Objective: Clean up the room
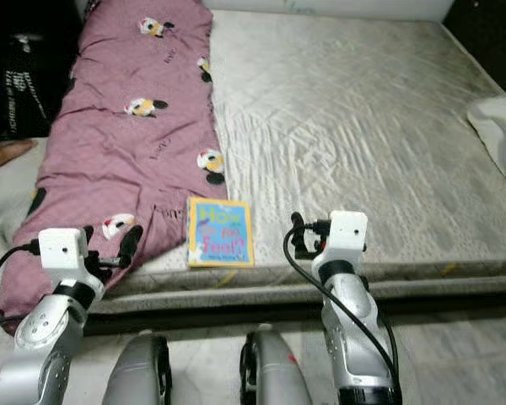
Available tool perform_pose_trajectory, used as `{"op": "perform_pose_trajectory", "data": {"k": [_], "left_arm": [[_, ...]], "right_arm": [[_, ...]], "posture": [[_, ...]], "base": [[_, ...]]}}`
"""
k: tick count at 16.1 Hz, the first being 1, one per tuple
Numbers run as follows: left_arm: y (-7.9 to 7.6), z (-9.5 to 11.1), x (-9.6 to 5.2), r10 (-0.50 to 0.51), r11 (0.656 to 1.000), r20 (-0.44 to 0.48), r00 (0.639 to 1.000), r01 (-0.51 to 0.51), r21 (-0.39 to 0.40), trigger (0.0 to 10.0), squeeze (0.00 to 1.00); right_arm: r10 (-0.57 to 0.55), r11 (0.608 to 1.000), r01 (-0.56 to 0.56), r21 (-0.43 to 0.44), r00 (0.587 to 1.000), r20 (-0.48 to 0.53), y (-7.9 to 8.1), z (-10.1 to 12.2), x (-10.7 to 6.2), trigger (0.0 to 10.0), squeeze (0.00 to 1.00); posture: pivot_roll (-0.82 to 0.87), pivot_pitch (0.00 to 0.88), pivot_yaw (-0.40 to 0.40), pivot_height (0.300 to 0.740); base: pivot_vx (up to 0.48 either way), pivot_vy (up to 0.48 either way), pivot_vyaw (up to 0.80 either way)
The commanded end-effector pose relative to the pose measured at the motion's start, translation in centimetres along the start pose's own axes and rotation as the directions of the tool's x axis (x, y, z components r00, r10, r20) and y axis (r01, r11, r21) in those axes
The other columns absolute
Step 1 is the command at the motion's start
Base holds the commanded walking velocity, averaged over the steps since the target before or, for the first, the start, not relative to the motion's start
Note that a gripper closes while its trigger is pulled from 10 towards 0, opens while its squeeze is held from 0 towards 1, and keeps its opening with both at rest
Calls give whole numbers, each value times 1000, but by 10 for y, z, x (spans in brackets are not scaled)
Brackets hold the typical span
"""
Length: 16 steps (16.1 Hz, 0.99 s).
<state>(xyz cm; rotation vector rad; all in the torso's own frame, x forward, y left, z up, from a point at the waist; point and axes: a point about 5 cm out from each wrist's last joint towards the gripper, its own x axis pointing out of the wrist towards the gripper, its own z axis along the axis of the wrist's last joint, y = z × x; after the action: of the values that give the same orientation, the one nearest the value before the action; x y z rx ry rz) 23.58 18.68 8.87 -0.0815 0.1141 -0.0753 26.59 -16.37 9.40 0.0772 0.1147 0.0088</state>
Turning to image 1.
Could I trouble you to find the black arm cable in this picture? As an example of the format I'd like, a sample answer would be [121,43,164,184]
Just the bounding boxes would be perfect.
[283,221,401,389]
[0,239,43,334]

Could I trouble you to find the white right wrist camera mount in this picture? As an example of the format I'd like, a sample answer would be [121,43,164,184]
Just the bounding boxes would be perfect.
[320,211,368,264]

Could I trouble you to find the grey left robot leg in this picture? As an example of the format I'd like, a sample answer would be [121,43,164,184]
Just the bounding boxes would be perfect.
[101,331,174,405]

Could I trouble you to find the grey robot leg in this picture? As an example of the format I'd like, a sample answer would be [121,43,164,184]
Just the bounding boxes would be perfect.
[240,325,317,405]
[101,331,174,405]

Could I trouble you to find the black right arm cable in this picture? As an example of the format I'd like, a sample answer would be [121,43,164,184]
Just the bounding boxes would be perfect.
[283,221,401,389]

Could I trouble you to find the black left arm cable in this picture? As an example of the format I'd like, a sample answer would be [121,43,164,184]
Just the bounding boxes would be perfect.
[0,239,43,334]

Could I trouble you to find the blue children's picture book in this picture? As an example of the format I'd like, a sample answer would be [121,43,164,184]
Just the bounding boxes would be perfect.
[187,196,256,269]

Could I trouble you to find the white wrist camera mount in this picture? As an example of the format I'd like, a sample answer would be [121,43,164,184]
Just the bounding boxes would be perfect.
[320,211,368,264]
[38,228,89,286]

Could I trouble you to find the white pillow with small print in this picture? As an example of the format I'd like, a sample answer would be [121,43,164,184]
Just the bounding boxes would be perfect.
[466,93,506,199]

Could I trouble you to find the grey bed base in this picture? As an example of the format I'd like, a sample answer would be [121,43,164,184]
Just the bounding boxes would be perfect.
[93,274,506,317]

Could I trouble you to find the black bag with white print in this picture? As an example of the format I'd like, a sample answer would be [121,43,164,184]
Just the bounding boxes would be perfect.
[0,25,81,143]

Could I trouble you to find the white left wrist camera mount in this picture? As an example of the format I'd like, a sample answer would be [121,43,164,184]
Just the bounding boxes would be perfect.
[38,228,89,286]

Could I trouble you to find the white quilted mattress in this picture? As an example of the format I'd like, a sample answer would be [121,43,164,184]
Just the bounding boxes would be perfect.
[118,8,506,292]

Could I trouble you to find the pink cartoon print blanket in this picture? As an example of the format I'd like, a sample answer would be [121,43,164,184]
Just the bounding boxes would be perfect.
[0,0,229,338]

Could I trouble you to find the person in grey shirt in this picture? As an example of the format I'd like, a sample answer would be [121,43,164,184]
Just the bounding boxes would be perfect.
[0,138,45,175]

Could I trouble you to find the grey right robot leg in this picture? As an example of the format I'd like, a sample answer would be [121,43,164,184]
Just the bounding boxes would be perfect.
[240,325,317,405]

